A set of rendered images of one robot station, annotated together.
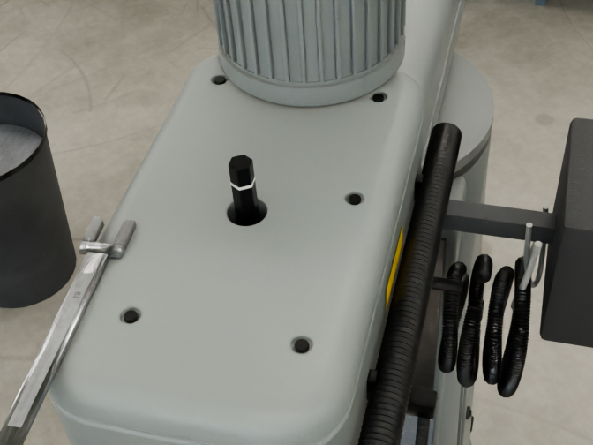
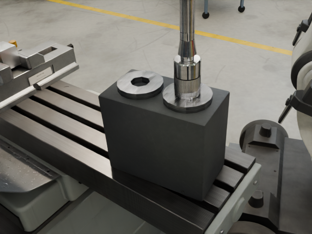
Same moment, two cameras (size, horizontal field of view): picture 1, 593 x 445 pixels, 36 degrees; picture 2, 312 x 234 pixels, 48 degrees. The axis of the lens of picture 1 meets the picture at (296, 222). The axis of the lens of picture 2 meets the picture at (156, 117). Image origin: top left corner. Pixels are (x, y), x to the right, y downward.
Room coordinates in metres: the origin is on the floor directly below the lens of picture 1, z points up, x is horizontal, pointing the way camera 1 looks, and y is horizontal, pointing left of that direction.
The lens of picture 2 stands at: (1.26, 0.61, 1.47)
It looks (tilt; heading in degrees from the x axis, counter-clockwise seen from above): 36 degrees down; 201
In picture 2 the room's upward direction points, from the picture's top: 4 degrees counter-clockwise
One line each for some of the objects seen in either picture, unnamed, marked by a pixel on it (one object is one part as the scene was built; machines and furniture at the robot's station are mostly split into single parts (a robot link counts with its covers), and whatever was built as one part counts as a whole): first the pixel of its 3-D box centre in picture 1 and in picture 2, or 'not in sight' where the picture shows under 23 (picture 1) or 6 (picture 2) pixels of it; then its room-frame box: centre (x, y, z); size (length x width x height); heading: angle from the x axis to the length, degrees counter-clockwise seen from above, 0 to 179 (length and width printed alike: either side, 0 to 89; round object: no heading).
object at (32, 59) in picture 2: not in sight; (22, 55); (0.49, -0.11, 1.03); 0.12 x 0.06 x 0.04; 73
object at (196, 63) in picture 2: not in sight; (187, 61); (0.74, 0.47, 1.20); 0.05 x 0.05 x 0.01
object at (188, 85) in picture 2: not in sight; (187, 79); (0.74, 0.47, 1.17); 0.05 x 0.05 x 0.06
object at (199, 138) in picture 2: not in sight; (165, 129); (0.74, 0.42, 1.04); 0.22 x 0.12 x 0.20; 79
